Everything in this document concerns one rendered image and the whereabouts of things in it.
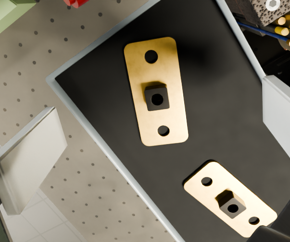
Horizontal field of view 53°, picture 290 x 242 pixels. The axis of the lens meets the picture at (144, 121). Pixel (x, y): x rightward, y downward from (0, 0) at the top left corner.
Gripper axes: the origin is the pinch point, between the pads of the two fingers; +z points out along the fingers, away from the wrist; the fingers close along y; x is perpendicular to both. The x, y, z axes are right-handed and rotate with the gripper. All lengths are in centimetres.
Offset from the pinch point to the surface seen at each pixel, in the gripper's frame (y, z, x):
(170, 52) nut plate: 1.3, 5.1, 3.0
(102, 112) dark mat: -4.8, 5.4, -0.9
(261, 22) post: 9.3, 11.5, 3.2
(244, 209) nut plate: 5.6, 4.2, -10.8
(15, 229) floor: -115, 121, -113
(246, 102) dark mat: 6.5, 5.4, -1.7
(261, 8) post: 9.4, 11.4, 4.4
